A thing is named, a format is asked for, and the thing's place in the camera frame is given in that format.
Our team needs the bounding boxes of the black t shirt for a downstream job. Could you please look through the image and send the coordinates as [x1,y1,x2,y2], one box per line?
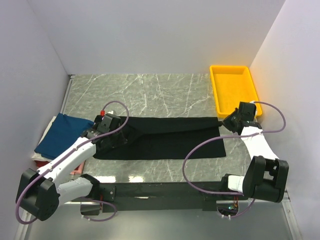
[94,117,222,161]

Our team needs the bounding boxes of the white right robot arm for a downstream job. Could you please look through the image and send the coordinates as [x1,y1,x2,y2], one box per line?
[219,101,289,203]

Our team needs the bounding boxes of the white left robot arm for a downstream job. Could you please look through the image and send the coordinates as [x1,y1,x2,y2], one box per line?
[15,113,129,225]

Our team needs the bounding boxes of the yellow plastic bin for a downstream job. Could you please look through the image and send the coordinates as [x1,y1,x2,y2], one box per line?
[209,65,259,119]

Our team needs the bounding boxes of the folded blue t shirt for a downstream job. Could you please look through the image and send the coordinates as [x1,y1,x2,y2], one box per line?
[34,113,94,160]

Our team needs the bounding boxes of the folded white t shirt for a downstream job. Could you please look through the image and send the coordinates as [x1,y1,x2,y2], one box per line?
[31,116,56,162]

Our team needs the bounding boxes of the black base crossbar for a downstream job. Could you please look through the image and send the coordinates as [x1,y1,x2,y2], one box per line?
[92,182,236,211]

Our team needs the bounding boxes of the folded red t shirt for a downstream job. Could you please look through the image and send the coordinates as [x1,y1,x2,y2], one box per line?
[34,160,49,168]

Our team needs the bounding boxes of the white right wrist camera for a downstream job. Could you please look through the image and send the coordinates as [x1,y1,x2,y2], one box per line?
[249,100,258,120]

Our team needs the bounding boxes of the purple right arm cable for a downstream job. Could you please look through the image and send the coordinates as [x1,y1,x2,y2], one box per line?
[182,101,287,219]

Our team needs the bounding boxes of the aluminium rail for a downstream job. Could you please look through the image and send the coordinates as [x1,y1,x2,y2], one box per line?
[282,189,291,202]

